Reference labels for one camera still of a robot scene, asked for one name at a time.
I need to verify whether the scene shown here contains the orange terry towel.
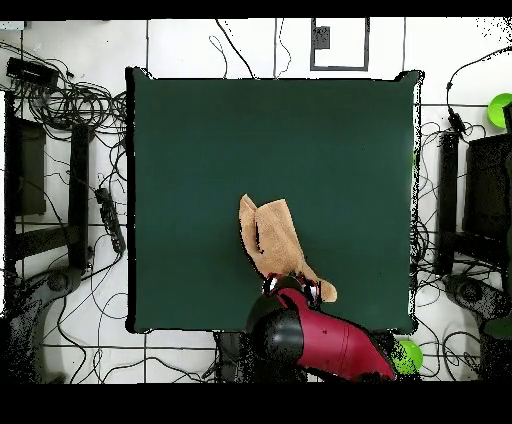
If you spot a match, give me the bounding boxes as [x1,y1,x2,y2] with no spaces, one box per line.
[238,193,338,303]

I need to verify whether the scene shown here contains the black flat box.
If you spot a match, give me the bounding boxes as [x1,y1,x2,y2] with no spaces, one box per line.
[6,56,61,88]

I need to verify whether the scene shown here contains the bright green round bowl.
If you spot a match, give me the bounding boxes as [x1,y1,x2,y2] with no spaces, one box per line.
[486,92,512,130]
[392,339,425,376]

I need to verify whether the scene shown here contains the grey swivel base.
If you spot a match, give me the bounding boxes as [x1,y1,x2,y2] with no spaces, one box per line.
[441,273,511,321]
[7,265,87,383]

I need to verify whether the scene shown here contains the dark green table cloth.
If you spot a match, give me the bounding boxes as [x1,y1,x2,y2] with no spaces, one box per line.
[124,66,425,335]

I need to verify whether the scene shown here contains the dark green round object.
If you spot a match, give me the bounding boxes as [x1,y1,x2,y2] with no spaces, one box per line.
[482,317,512,340]

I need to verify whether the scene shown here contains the black power strip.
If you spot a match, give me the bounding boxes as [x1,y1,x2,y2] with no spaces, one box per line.
[94,187,127,254]

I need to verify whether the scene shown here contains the dark grey small plate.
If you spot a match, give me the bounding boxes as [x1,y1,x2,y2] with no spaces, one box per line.
[312,25,332,50]

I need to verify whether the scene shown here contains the black metal stand frame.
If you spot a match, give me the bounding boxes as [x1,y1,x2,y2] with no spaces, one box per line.
[434,130,512,278]
[3,90,96,277]

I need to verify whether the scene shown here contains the black power adapter with cable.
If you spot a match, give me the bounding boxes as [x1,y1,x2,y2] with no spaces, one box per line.
[444,45,512,136]

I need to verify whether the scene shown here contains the grey square floor frame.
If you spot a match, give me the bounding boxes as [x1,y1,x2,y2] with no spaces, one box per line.
[309,17,370,73]

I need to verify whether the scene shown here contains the tangled black cables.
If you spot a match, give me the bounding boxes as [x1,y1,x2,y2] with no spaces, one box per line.
[7,59,130,139]

